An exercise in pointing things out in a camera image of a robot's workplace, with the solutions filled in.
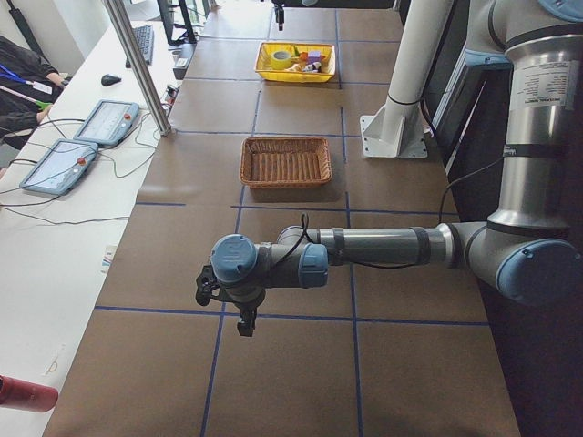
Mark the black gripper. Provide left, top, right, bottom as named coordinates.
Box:
left=272, top=0, right=285, bottom=31
left=195, top=265, right=256, bottom=337

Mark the yellow tape roll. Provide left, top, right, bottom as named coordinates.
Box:
left=270, top=50, right=293, bottom=70

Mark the yellow plastic basket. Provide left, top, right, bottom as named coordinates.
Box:
left=255, top=41, right=336, bottom=83

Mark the brown wicker basket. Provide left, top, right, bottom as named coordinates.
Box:
left=240, top=137, right=332, bottom=188

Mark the toy carrot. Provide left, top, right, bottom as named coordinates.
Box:
left=292, top=46, right=308, bottom=62

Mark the purple foam block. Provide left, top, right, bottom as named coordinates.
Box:
left=307, top=50, right=321, bottom=64

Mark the toy croissant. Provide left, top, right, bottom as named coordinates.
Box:
left=285, top=64, right=303, bottom=72

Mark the panda figurine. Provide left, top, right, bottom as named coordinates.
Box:
left=302, top=62, right=322, bottom=73

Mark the black monitor stand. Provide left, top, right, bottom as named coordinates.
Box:
left=157, top=0, right=210, bottom=46

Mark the black keyboard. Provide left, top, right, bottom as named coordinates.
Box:
left=132, top=25, right=155, bottom=66

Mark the white pillar with base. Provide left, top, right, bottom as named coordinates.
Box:
left=360, top=0, right=454, bottom=158

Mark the black computer mouse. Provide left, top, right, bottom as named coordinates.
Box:
left=100, top=74, right=122, bottom=87

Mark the upper teach pendant tablet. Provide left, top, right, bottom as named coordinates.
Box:
left=73, top=99, right=139, bottom=147

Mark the teach pendant tablet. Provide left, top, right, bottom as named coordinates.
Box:
left=19, top=139, right=99, bottom=195
left=73, top=99, right=139, bottom=147

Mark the red bottle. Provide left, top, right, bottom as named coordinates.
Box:
left=1, top=376, right=58, bottom=412

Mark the lower teach pendant tablet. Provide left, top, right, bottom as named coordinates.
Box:
left=19, top=139, right=99, bottom=195

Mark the seated person in black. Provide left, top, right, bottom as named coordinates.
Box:
left=1, top=36, right=70, bottom=149

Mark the aluminium frame post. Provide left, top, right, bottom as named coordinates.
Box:
left=103, top=0, right=171, bottom=137

